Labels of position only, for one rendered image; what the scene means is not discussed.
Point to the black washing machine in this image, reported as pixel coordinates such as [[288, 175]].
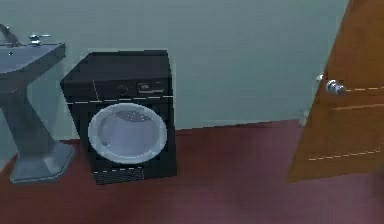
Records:
[[120, 76]]

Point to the grey pedestal sink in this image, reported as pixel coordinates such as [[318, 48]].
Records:
[[30, 133]]

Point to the brown wooden door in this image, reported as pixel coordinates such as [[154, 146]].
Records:
[[350, 126]]

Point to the grey sink faucet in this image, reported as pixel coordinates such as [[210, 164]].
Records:
[[9, 36]]

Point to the silver round door knob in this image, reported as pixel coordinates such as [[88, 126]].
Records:
[[334, 87]]

